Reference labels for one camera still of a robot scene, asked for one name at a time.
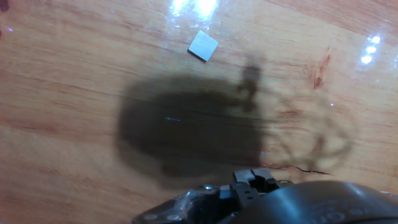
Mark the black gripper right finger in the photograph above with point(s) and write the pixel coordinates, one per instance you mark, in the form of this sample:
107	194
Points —
264	177

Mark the small pale wooden block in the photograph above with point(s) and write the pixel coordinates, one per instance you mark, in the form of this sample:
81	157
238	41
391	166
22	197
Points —
203	45

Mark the glossy orange wooden board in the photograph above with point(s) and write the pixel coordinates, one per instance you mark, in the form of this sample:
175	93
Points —
77	109

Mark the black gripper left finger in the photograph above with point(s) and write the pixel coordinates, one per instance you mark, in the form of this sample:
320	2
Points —
244	189

